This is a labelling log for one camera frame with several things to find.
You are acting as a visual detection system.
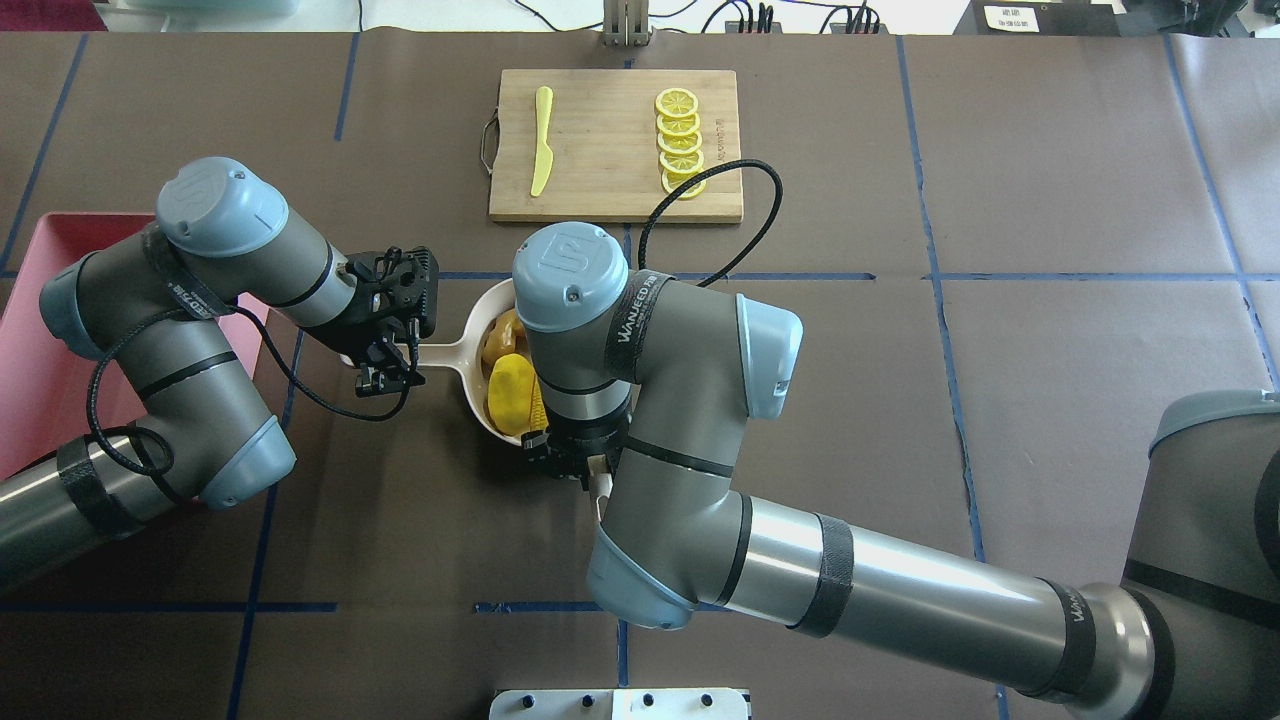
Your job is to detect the lemon slice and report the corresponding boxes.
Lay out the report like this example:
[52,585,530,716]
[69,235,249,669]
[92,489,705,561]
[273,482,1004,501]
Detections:
[654,87,700,119]
[655,113,701,138]
[657,132,703,156]
[658,149,704,177]
[660,169,708,201]

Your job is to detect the yellow plastic knife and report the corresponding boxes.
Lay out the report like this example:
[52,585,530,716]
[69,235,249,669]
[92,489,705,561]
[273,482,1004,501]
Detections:
[530,85,556,199]

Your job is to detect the lemon slice middle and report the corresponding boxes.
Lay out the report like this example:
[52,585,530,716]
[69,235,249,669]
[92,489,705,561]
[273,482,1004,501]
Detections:
[657,132,703,156]

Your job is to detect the beige hand brush black bristles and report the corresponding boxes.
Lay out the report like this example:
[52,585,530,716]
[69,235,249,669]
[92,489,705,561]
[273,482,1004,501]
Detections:
[588,454,613,525]

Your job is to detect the yellow toy potato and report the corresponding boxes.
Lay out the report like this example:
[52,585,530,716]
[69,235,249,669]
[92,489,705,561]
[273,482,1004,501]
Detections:
[486,354,536,437]

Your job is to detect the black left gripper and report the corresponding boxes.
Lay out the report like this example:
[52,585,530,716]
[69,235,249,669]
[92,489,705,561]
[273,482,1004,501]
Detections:
[344,246,439,397]

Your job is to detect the pink plastic bin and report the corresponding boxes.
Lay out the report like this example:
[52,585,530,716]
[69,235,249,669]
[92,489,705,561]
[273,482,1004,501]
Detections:
[1,213,294,492]

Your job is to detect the lemon slice nearest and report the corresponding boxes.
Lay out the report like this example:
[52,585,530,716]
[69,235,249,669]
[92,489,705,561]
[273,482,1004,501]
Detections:
[660,169,708,201]

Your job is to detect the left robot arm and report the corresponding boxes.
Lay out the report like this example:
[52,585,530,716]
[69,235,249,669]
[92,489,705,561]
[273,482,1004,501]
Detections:
[3,156,439,591]

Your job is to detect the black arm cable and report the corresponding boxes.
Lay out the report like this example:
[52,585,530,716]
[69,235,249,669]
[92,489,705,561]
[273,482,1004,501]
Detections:
[636,158,785,287]
[88,300,413,501]

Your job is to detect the beige plastic dustpan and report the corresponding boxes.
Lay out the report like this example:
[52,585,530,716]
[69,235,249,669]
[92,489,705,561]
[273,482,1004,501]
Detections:
[340,278,547,447]

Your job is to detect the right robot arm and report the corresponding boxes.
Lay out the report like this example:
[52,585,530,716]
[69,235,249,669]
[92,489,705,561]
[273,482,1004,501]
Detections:
[512,222,1277,719]

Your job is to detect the lemon slice farthest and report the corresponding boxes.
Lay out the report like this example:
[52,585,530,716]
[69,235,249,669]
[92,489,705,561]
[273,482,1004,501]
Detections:
[654,87,700,119]

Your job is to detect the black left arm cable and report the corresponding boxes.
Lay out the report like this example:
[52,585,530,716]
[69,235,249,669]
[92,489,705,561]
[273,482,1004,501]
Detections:
[88,300,413,501]

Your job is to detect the brown toy ginger root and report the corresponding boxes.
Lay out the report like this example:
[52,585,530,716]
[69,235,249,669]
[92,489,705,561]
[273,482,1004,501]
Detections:
[481,307,527,368]

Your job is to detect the yellow toy corn cob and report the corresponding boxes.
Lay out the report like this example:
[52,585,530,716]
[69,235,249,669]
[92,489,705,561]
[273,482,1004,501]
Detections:
[527,375,549,432]

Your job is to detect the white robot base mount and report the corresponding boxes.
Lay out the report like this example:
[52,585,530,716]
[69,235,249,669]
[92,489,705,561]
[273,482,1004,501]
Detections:
[488,687,753,719]

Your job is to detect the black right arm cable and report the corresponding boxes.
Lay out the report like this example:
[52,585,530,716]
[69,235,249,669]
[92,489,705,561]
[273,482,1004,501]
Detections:
[636,158,785,287]

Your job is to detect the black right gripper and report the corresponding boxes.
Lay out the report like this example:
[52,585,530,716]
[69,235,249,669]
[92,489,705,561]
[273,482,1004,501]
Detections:
[522,420,628,489]

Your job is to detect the bamboo cutting board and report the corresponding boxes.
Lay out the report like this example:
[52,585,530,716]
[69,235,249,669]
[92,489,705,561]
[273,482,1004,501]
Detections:
[489,69,742,223]

